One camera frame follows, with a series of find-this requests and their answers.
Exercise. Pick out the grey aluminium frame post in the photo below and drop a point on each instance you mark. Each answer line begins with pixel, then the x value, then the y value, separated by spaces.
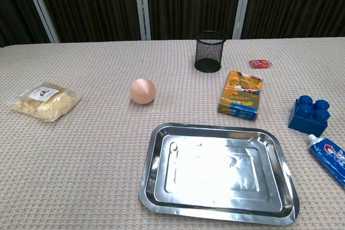
pixel 41 6
pixel 242 6
pixel 141 6

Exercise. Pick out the stainless steel tray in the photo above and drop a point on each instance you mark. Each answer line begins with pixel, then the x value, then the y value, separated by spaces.
pixel 215 173

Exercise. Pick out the blue white toothpaste tube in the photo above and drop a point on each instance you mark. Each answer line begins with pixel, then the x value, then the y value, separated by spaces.
pixel 328 157

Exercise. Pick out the small red snack packet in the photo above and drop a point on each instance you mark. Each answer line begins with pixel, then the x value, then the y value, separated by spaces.
pixel 258 63

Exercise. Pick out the yellow and blue carton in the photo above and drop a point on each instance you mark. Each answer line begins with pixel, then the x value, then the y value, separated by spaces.
pixel 240 95

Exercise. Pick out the beige woven tablecloth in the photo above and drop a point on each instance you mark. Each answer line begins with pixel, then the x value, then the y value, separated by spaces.
pixel 81 173

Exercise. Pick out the black mesh pen holder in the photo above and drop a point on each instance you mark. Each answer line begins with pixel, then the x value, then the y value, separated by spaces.
pixel 210 52

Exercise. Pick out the black pleated curtain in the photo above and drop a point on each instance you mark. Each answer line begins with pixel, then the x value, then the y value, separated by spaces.
pixel 94 3

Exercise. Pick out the clear bag of snacks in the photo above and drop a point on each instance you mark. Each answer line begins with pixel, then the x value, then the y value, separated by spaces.
pixel 51 103

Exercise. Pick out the blue building block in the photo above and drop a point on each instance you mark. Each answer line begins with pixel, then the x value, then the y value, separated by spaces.
pixel 304 122

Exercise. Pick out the pink ball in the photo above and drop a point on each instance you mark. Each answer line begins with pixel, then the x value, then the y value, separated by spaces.
pixel 143 91

